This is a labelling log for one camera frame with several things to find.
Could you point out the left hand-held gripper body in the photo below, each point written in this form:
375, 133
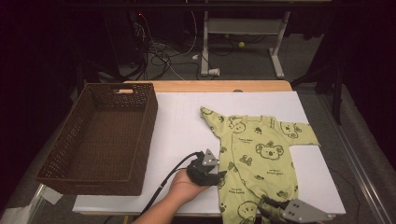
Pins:
199, 174

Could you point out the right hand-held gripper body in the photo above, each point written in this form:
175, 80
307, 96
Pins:
303, 213

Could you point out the green printed baby romper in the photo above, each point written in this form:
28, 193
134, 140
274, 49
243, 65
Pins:
261, 161

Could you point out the brown woven basket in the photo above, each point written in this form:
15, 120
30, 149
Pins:
102, 140

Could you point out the person's left hand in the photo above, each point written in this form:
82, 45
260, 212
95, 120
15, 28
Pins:
183, 188

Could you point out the white table mat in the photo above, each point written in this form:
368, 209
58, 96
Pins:
180, 124

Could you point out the white paper cup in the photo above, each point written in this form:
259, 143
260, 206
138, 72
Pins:
214, 72

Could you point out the white plug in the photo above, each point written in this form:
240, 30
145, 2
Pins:
195, 57

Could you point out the black floor stand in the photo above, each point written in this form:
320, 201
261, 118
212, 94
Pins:
336, 93

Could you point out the yellow tennis ball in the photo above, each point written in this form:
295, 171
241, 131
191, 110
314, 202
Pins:
241, 44

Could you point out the white metal desk frame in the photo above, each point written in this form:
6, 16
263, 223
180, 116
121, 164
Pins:
243, 26

